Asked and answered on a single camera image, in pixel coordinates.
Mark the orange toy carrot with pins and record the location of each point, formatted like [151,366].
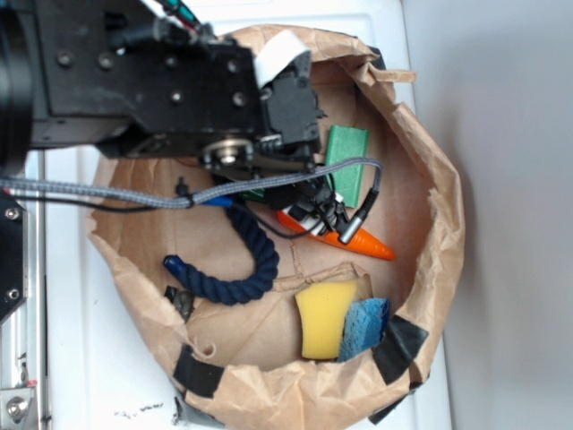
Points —
[362,242]

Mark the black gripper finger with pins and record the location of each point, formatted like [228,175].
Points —
[318,203]
[287,198]

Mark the green rectangular block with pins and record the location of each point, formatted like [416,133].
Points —
[347,142]

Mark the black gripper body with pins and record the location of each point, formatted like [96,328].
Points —
[290,111]

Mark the yellow sponge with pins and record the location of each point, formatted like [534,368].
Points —
[323,307]

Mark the aluminium frame rail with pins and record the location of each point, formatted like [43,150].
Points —
[24,386]

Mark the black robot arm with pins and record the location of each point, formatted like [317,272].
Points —
[113,75]

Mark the blue sponge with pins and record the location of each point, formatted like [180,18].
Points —
[365,323]

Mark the brown paper bin liner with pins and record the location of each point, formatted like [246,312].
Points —
[242,364]

